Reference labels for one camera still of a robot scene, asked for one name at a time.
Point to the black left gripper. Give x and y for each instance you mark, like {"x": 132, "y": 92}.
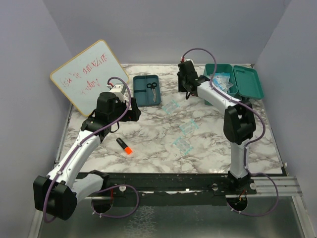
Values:
{"x": 132, "y": 114}

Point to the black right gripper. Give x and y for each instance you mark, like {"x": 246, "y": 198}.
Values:
{"x": 181, "y": 89}

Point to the blue alcohol pad sachets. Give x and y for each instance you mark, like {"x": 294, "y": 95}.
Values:
{"x": 222, "y": 81}

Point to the black handled scissors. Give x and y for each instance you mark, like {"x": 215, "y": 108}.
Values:
{"x": 153, "y": 86}

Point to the teal divided tray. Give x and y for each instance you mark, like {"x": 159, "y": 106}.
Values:
{"x": 144, "y": 95}

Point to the teal plaster sheet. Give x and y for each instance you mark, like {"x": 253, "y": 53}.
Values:
{"x": 188, "y": 127}
{"x": 170, "y": 107}
{"x": 184, "y": 146}

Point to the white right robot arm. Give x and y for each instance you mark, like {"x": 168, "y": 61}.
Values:
{"x": 239, "y": 121}

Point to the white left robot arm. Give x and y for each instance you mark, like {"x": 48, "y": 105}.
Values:
{"x": 58, "y": 193}

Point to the teal medicine kit box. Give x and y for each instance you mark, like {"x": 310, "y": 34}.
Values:
{"x": 246, "y": 83}

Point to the yellow framed whiteboard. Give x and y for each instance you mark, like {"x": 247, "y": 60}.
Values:
{"x": 85, "y": 76}

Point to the black orange highlighter marker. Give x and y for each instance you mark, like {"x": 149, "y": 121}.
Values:
{"x": 124, "y": 146}

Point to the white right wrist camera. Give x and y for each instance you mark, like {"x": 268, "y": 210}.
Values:
{"x": 183, "y": 59}

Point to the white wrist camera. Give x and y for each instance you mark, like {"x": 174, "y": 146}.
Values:
{"x": 183, "y": 59}
{"x": 118, "y": 90}

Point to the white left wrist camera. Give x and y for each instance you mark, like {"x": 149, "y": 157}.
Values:
{"x": 118, "y": 90}

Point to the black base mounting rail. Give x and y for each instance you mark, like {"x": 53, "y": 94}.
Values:
{"x": 152, "y": 189}

